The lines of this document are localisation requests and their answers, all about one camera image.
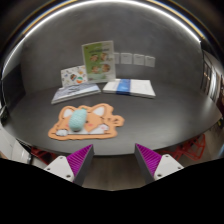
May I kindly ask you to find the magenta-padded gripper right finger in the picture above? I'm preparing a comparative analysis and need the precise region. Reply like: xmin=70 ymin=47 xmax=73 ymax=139
xmin=134 ymin=143 xmax=184 ymax=184

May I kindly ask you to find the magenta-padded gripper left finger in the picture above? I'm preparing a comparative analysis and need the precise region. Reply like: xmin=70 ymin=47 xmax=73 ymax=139
xmin=44 ymin=143 xmax=95 ymax=187

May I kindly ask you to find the red metal chair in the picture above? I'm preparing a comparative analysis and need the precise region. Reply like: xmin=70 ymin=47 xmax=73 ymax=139
xmin=159 ymin=133 xmax=208 ymax=162
xmin=30 ymin=146 xmax=58 ymax=165

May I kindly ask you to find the white book with blue band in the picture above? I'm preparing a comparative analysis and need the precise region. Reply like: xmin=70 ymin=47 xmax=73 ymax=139
xmin=102 ymin=78 xmax=157 ymax=99

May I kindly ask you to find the mint green perforated computer mouse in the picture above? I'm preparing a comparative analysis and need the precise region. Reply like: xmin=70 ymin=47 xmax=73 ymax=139
xmin=68 ymin=108 xmax=88 ymax=132

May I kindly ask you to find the white ceiling light strip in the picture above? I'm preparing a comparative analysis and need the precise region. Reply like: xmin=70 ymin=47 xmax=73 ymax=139
xmin=0 ymin=0 xmax=204 ymax=81

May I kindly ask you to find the green printed standing booklet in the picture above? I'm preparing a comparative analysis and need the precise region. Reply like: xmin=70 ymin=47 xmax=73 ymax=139
xmin=81 ymin=40 xmax=117 ymax=84

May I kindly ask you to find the small white illustrated card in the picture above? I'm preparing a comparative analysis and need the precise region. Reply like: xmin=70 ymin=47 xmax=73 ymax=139
xmin=60 ymin=64 xmax=89 ymax=88

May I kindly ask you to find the orange corgi-shaped mouse pad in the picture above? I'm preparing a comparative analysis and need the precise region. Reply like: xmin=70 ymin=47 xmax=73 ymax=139
xmin=47 ymin=103 xmax=126 ymax=141

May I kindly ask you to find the dark framed glass partition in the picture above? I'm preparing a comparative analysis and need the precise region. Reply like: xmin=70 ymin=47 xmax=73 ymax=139
xmin=199 ymin=41 xmax=224 ymax=116

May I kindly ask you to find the thin grey patterned book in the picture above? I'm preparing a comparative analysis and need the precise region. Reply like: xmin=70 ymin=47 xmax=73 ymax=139
xmin=50 ymin=82 xmax=102 ymax=105

